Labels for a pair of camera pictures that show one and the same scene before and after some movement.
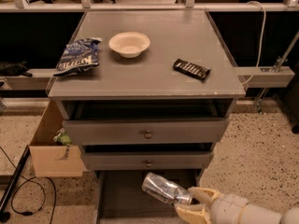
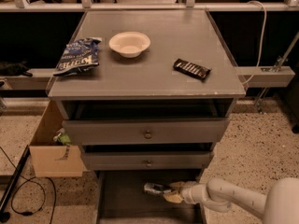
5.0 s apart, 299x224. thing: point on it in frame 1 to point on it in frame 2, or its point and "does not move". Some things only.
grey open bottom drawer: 122,200 does not move
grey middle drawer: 149,161 does not move
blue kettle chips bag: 79,56 does not move
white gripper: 228,208 to 189,192
